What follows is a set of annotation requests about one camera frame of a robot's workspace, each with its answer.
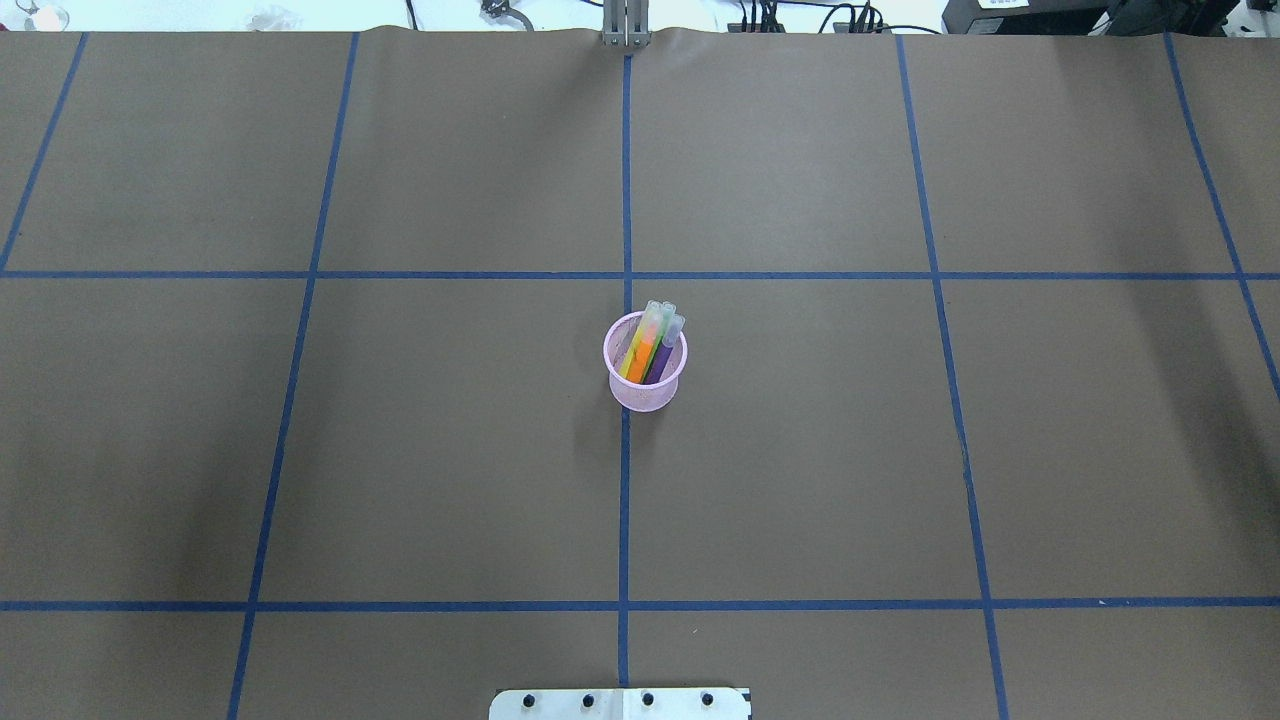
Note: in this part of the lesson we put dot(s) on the pink mesh pen holder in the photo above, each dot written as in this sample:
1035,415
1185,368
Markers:
641,398

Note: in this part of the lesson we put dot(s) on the yellow highlighter pen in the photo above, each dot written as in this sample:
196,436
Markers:
632,355

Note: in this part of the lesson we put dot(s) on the green highlighter pen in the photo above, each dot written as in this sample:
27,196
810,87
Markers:
648,339

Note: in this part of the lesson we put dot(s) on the aluminium frame post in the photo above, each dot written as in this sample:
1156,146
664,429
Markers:
625,23

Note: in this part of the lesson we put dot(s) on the orange highlighter pen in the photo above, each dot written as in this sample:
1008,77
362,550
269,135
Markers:
644,352

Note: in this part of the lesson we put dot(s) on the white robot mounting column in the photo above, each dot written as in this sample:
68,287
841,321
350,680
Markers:
623,703

